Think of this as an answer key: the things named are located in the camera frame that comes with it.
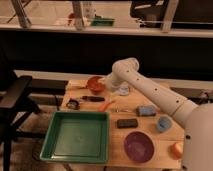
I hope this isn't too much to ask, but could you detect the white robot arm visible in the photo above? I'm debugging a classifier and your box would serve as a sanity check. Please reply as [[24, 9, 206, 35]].
[[105, 58, 213, 171]]

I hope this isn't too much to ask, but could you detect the purple bowl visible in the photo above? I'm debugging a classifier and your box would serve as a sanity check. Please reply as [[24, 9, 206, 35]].
[[124, 131, 154, 163]]

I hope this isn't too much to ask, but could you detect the red bowl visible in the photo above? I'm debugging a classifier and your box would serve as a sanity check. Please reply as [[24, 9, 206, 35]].
[[86, 76, 105, 94]]

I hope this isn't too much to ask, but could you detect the blue cup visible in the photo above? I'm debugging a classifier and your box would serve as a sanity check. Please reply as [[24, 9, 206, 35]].
[[156, 116, 172, 133]]

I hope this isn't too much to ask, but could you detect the black handled tool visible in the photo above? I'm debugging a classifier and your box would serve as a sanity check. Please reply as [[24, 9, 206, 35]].
[[82, 96, 105, 102]]

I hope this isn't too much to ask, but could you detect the orange yellow fruit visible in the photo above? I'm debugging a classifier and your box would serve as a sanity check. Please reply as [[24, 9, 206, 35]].
[[171, 142, 183, 159]]

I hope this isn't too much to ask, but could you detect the small dark round object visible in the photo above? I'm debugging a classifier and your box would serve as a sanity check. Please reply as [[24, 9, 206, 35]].
[[66, 99, 80, 110]]

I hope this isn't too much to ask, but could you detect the light blue crumpled cloth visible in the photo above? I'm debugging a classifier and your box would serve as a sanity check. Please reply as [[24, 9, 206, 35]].
[[117, 86, 130, 96]]

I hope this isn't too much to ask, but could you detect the blue sponge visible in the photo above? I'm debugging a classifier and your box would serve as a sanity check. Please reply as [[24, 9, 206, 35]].
[[136, 105, 156, 116]]

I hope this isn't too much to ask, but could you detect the orange pepper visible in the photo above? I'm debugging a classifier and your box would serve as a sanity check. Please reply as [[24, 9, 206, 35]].
[[98, 100, 114, 112]]

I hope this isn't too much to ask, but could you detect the metal utensil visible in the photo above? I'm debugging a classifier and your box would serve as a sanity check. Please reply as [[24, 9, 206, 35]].
[[111, 108, 132, 113]]

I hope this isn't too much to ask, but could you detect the black rectangular block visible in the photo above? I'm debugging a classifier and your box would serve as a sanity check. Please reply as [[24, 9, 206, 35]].
[[116, 119, 138, 128]]

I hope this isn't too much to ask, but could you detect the green plastic tray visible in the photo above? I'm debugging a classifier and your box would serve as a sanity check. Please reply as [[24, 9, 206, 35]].
[[40, 111, 110, 164]]

